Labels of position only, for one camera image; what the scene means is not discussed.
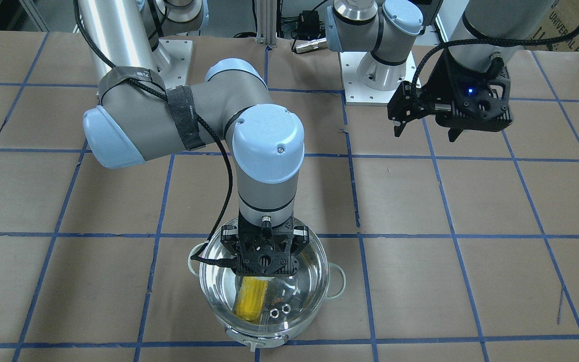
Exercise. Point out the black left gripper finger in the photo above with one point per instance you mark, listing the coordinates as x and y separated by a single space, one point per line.
399 127
453 134

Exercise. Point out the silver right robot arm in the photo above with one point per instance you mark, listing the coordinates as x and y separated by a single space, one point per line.
141 116

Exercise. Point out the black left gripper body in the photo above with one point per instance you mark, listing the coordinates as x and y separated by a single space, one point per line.
441 81

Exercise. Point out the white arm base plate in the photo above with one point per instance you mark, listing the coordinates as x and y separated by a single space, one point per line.
380 80
173 58

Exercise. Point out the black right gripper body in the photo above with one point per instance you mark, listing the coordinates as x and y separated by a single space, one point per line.
228 238

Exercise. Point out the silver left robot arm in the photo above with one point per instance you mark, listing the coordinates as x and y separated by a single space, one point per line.
388 29

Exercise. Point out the brown paper table cover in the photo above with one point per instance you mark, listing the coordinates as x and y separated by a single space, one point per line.
453 251

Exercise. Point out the aluminium frame post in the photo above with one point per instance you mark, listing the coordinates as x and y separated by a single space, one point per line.
266 25

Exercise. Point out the yellow corn cob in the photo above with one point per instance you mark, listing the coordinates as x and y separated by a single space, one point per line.
250 299

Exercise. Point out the sage green cooking pot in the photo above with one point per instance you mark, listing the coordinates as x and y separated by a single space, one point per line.
264 301

